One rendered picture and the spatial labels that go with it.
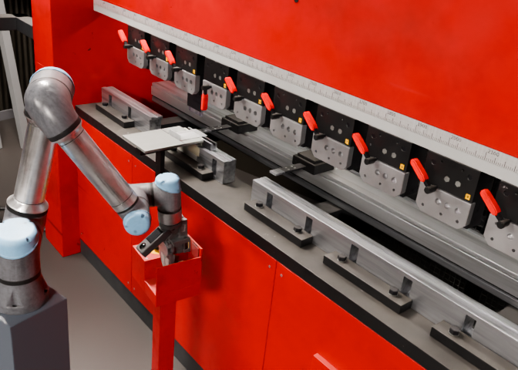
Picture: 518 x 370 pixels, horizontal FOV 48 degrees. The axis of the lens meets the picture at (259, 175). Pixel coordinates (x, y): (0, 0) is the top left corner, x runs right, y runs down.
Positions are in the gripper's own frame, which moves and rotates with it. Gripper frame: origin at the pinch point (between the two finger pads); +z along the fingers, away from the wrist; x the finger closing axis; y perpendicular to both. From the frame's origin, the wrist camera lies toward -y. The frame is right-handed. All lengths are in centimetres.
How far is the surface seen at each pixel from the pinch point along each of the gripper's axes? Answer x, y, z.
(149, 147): 44, 15, -25
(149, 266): 4.5, -3.9, -1.7
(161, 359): 2.1, -3.1, 37.9
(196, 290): -4.9, 8.0, 7.0
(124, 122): 98, 25, -14
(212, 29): 40, 40, -67
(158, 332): 3.1, -3.1, 26.0
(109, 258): 100, 11, 59
